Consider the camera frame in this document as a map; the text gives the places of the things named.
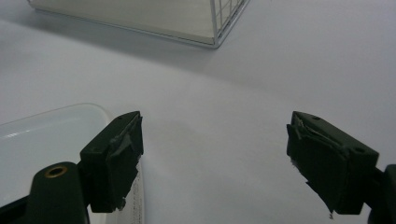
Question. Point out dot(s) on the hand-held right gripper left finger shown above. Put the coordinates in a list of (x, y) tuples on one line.
[(106, 165)]

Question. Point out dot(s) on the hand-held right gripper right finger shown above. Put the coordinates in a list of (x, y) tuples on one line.
[(330, 165)]

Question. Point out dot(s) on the white plastic tray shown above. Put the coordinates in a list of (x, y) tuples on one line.
[(49, 149)]

